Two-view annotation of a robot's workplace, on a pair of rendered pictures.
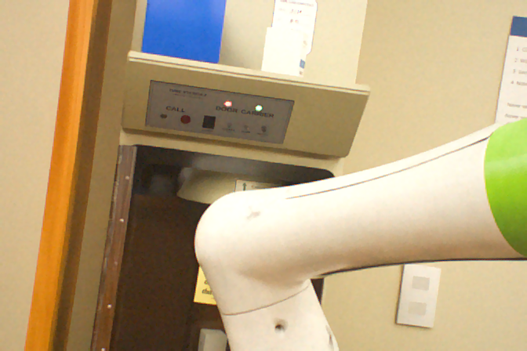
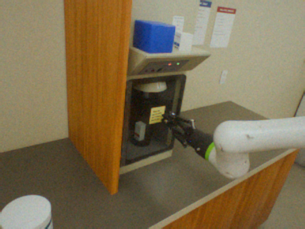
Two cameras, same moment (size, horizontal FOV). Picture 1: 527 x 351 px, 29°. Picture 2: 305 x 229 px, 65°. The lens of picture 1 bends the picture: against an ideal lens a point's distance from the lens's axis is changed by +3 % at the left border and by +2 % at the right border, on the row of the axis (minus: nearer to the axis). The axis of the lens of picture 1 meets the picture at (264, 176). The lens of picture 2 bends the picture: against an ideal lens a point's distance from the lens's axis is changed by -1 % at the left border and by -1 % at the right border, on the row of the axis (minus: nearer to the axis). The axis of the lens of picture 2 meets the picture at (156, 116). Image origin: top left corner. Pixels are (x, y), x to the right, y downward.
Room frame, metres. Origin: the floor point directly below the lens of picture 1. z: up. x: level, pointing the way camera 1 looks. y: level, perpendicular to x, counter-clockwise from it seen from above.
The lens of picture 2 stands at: (0.64, 0.58, 1.67)
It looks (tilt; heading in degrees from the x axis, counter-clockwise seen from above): 26 degrees down; 326
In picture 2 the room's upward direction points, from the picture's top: 8 degrees clockwise
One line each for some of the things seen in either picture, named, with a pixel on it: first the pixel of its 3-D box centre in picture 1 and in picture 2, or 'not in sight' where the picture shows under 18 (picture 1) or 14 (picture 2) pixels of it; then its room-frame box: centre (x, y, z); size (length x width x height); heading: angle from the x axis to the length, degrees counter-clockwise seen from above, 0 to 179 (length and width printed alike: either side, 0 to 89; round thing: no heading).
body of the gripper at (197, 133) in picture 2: not in sight; (193, 137); (1.24, -0.03, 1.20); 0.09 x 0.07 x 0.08; 7
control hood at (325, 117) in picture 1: (243, 107); (170, 63); (1.38, 0.04, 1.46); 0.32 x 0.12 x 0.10; 97
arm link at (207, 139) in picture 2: not in sight; (208, 146); (1.17, -0.04, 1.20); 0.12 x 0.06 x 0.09; 97
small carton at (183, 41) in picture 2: (285, 53); (183, 41); (1.39, 0.00, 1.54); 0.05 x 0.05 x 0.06; 80
